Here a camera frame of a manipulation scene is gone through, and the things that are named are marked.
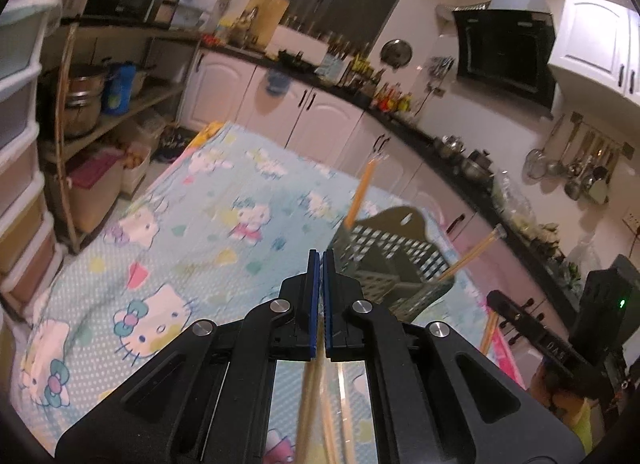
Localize plastic drawer cabinet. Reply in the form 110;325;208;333
0;0;67;317

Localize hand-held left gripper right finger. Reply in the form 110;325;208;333
322;249;586;464

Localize wooden chopsticks pair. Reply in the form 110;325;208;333
344;153;390;229
439;223;507;281
479;311;500;356
295;314;360;464

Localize white storage box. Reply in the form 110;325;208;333
120;141;154;196

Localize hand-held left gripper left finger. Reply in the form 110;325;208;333
54;249;322;464

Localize wooden shelf unit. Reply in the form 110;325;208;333
37;14;202;256

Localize hanging cutlery holder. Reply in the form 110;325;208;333
426;56;457;81

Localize white wall cabinet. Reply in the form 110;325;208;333
546;0;640;106

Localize pink storage box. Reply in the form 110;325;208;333
66;148;127;234

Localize row of hanging kitchen utensils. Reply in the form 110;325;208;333
524;112;634;206

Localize clear plastic bags pile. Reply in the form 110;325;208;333
491;171;539;236

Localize steel stock pot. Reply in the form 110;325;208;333
41;61;112;139

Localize green plastic utensil basket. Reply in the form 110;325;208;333
327;204;457;323

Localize steel kettle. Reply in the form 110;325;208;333
434;133;467;161

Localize knife block with knives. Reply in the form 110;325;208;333
319;36;359;84

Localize pink base cabinets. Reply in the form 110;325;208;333
176;47;582;395

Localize cartoon cat printed blanket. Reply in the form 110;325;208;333
10;121;531;464

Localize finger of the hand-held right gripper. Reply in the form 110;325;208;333
486;288;582;381

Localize white plastic bag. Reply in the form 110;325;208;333
569;238;602;286

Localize hanging steel pan lid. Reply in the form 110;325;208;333
380;38;414;68

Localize black range hood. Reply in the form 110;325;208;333
451;0;559;118

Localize person's right hand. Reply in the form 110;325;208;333
531;365;590;414

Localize steel pot with lid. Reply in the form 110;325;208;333
459;148;497;183

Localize blue plastic jug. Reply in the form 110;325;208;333
101;61;138;116

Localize wooden cutting board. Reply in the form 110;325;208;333
244;0;292;48

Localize row of condiment bottles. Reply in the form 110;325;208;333
344;53;417;116

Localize blue hanging cloth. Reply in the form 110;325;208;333
264;68;289;96

